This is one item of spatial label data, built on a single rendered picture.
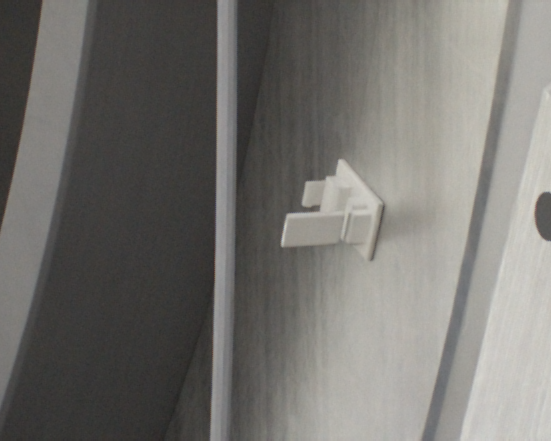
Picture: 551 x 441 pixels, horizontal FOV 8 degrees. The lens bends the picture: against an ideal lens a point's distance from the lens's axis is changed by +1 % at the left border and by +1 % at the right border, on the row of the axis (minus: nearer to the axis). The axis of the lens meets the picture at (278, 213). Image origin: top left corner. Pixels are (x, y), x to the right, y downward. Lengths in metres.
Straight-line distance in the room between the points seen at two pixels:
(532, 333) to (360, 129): 0.10
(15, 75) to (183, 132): 0.88
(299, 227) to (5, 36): 0.94
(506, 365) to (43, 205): 0.17
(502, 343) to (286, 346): 0.12
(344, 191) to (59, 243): 0.08
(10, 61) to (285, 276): 0.89
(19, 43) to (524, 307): 1.02
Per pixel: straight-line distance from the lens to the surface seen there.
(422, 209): 0.93
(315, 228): 0.94
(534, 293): 0.87
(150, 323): 1.03
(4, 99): 1.86
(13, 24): 1.88
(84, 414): 1.04
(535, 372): 0.87
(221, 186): 0.95
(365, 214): 0.94
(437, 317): 0.92
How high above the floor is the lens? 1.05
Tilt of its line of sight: 5 degrees down
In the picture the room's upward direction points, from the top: 1 degrees counter-clockwise
